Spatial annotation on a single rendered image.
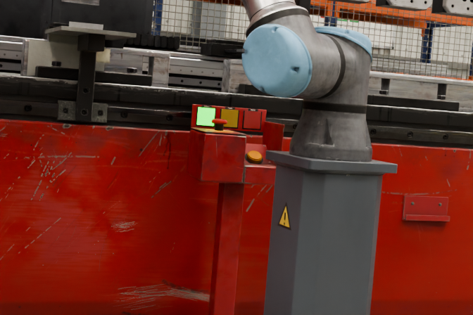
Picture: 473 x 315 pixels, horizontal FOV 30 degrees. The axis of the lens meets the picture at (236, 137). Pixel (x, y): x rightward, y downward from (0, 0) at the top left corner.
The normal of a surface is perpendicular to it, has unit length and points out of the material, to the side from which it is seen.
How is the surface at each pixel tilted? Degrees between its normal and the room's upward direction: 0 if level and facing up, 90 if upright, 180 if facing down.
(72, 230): 90
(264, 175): 90
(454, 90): 90
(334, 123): 72
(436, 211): 90
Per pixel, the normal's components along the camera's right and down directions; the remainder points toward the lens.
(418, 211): 0.35, 0.07
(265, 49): -0.62, 0.11
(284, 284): -0.91, -0.05
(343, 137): 0.18, -0.24
